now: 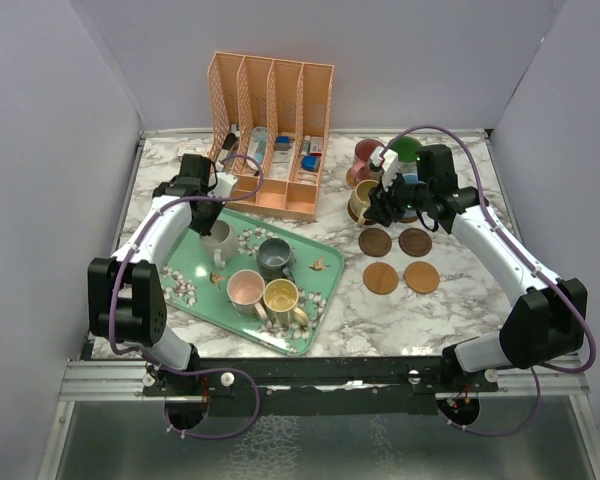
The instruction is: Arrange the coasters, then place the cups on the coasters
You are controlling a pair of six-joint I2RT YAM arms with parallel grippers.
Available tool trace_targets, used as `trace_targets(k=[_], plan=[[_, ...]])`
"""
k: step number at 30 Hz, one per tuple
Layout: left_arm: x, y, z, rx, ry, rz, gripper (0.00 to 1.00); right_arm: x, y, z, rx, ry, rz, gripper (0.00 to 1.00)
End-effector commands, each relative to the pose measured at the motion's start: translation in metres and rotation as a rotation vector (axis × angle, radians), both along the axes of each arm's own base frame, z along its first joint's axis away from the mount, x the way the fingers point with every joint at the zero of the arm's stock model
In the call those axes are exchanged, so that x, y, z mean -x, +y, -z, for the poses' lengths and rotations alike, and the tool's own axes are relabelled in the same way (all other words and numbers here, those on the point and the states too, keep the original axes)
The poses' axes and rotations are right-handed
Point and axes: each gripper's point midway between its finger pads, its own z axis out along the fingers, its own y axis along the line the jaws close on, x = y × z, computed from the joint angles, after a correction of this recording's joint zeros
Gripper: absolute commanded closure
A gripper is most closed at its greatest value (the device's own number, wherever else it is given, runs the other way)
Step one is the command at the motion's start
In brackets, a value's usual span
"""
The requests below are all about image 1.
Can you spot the dark grey blue mug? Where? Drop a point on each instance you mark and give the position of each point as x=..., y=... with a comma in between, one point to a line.
x=275, y=260

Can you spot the tan brown mug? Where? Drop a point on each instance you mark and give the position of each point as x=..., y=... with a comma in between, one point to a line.
x=360, y=197

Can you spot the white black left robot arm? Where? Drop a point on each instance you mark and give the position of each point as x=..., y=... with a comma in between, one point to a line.
x=125, y=300

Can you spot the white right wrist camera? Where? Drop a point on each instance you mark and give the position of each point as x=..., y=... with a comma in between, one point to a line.
x=384, y=162

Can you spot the white packaged item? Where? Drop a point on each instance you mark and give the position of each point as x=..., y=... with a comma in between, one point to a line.
x=282, y=156

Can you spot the light orange wooden coaster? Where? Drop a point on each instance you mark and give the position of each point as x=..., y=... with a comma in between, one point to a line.
x=380, y=278

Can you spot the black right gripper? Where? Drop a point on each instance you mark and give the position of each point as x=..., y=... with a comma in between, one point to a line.
x=381, y=206

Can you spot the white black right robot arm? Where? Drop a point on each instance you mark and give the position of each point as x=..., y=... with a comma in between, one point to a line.
x=547, y=311

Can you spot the green mug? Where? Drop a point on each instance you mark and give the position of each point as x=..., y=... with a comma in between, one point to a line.
x=406, y=149

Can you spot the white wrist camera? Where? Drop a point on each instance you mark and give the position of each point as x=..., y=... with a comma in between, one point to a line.
x=384, y=162
x=225, y=186

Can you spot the small white staples box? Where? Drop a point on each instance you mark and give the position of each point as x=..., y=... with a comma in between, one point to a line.
x=192, y=148

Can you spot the blue stamp box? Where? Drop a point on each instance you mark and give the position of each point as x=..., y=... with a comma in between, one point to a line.
x=311, y=163

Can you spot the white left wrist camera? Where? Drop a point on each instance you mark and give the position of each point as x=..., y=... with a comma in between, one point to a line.
x=225, y=186

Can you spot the blue correction tape package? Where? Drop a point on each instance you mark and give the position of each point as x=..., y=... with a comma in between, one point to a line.
x=257, y=147

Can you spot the beige grey mug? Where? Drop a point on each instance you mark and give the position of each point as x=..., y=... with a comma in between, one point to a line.
x=221, y=244

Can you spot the orange plastic desk organizer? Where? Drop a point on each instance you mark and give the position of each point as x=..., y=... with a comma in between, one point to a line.
x=285, y=96

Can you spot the red white small box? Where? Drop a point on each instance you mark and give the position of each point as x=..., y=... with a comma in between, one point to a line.
x=312, y=146

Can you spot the black white stapler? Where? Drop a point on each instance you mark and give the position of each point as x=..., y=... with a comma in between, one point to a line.
x=230, y=143

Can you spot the pink mug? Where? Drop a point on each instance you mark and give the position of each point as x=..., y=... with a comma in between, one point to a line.
x=245, y=290

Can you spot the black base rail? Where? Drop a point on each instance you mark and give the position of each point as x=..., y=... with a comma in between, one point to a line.
x=314, y=386

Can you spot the light blue mug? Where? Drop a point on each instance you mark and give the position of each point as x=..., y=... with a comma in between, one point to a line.
x=411, y=178

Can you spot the dark walnut coaster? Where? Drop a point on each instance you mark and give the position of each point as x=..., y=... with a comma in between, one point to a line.
x=375, y=242
x=415, y=242

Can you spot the yellow mug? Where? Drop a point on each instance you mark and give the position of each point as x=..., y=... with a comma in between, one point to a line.
x=281, y=300

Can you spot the maroon red mug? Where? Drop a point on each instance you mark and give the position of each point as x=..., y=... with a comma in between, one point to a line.
x=360, y=170

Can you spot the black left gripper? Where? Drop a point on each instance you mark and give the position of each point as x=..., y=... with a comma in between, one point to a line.
x=205, y=227

